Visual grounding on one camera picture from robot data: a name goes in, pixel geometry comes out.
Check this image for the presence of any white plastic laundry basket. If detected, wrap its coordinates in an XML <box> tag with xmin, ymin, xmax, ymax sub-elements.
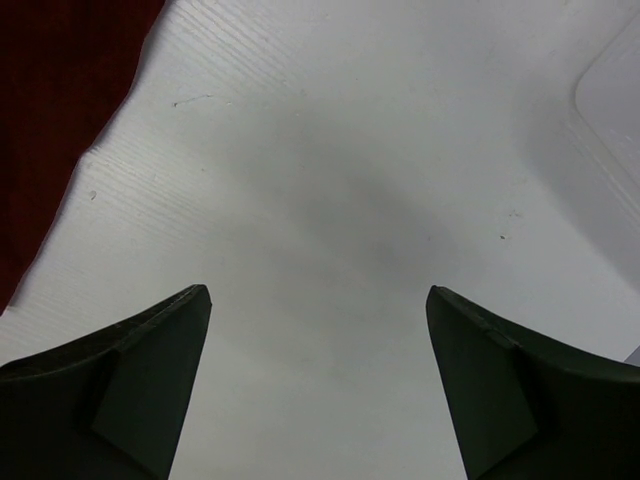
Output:
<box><xmin>575</xmin><ymin>16</ymin><xmax>639</xmax><ymax>207</ymax></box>

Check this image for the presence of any dark red t shirt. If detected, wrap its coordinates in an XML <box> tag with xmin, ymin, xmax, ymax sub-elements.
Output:
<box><xmin>1</xmin><ymin>0</ymin><xmax>164</xmax><ymax>307</ymax></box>

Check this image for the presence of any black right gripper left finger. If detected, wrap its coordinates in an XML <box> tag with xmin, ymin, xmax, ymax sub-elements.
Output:
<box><xmin>1</xmin><ymin>285</ymin><xmax>212</xmax><ymax>479</ymax></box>

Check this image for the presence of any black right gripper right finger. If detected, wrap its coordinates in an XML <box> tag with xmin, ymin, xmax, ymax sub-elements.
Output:
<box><xmin>426</xmin><ymin>286</ymin><xmax>639</xmax><ymax>479</ymax></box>

